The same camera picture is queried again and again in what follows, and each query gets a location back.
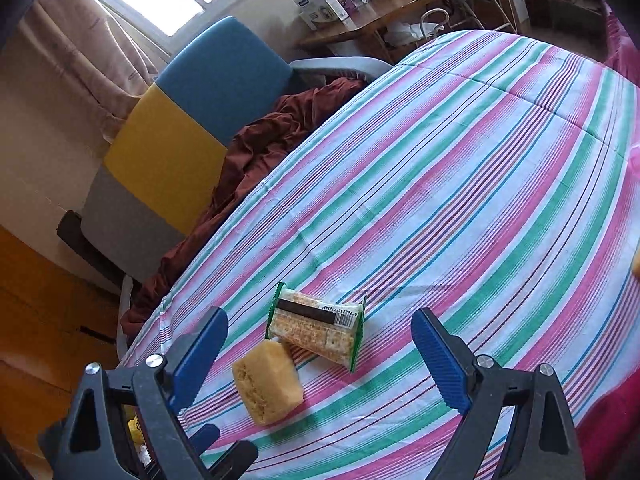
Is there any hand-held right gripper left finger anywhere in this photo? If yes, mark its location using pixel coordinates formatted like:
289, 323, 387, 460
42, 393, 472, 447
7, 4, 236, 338
37, 306, 229, 480

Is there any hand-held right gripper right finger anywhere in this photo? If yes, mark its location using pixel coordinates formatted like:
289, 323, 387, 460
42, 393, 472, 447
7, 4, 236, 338
410, 307, 586, 480

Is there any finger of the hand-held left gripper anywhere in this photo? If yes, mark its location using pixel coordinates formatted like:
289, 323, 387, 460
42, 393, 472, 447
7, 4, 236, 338
207, 441, 259, 480
186, 423, 222, 457

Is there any green cracker packet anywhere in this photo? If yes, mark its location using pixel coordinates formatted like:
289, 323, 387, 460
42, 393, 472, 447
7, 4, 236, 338
265, 281, 367, 374

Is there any wooden wardrobe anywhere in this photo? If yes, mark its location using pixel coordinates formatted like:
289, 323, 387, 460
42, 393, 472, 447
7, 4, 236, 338
0, 225, 126, 480

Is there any pink cloth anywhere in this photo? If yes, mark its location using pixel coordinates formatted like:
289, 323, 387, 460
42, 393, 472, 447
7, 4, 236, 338
572, 370, 640, 480

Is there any maroon blanket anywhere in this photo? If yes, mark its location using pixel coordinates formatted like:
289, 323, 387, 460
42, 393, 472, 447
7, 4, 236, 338
120, 76, 368, 336

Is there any grey yellow blue chair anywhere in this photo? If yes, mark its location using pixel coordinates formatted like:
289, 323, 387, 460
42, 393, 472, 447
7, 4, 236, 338
80, 15, 396, 361

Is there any beige patterned curtain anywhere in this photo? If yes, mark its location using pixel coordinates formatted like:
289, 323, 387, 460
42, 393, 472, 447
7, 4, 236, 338
20, 0, 161, 116

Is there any white plastic bag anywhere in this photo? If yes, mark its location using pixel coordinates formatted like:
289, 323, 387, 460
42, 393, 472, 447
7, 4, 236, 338
387, 20, 431, 46

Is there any wooden desk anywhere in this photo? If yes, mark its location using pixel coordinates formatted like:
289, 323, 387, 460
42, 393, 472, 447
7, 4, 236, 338
295, 0, 446, 61

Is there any purple printed cup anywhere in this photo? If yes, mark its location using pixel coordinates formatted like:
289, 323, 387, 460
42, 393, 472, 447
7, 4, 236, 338
334, 0, 370, 21

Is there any white box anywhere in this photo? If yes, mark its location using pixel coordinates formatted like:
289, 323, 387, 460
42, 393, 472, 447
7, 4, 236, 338
294, 0, 346, 31

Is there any pink patterned quilt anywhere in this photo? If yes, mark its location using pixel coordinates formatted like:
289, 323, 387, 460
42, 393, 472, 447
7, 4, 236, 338
600, 2, 640, 81

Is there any black post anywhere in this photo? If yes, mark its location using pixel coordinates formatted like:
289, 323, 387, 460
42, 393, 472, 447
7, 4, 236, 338
56, 210, 126, 291

